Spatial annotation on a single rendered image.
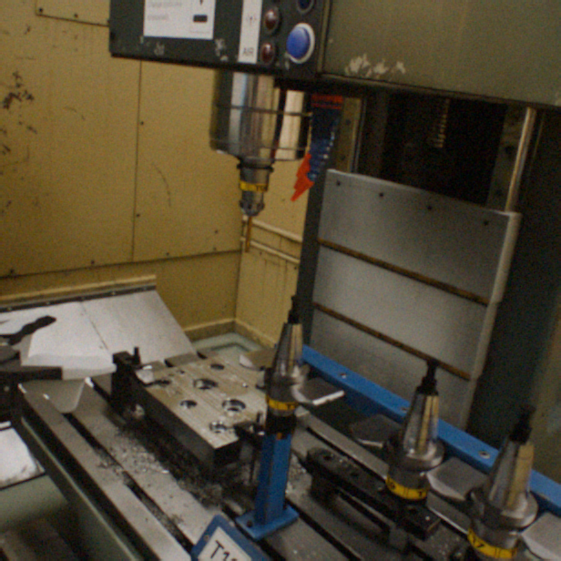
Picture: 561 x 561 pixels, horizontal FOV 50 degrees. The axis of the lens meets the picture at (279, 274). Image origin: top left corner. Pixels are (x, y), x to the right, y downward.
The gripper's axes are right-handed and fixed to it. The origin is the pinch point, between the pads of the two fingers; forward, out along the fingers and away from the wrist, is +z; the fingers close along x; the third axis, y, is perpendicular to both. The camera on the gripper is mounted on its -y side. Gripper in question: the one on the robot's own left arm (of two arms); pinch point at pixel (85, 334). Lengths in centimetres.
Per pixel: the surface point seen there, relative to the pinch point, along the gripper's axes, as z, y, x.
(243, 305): 121, 56, -110
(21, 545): 5, 57, -34
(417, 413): 24.3, 2.8, 29.5
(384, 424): 27.5, 8.4, 23.7
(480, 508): 22.7, 8.1, 39.4
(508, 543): 24.2, 11.0, 42.3
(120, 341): 60, 53, -97
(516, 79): 53, -34, 18
